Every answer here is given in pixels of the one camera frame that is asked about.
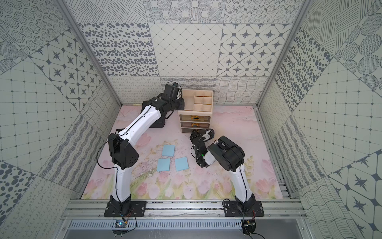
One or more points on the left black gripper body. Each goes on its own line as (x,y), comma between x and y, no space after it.
(180,103)

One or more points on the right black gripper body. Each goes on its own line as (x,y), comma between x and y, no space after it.
(197,155)

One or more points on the grey transparent drawer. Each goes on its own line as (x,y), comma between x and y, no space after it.
(195,118)

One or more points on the beige desk organizer cabinet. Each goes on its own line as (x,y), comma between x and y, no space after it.
(197,103)

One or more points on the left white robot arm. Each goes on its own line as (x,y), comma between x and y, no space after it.
(121,146)

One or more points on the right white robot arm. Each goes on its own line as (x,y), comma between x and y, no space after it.
(230,156)

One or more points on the blue sticky note lower right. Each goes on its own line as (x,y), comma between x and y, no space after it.
(181,164)

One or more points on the blue sticky note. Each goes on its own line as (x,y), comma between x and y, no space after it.
(168,150)
(181,164)
(163,164)

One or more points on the blue sticky note top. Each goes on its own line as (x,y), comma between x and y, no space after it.
(168,150)

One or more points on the blue sticky note lower left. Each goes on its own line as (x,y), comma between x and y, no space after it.
(163,164)

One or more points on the black plastic tool case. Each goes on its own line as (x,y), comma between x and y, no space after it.
(152,111)

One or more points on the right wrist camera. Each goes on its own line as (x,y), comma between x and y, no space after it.
(208,136)

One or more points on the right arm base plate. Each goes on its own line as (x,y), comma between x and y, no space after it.
(237,209)

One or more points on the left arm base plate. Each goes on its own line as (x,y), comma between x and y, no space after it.
(116,209)

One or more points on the aluminium mounting rail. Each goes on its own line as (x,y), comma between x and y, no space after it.
(185,209)

